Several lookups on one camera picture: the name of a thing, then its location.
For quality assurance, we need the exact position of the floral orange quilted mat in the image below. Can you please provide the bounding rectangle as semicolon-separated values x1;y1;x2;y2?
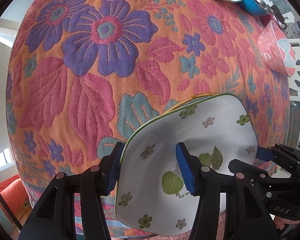
6;0;289;205

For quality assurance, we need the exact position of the pink bow bowl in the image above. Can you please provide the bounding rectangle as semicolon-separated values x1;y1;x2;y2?
257;20;296;77

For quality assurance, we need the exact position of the blue steel bowl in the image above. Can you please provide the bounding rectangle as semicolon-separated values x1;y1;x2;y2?
239;0;270;16

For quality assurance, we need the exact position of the round blue floral plate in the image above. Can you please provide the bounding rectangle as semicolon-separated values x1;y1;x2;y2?
163;93;217;114

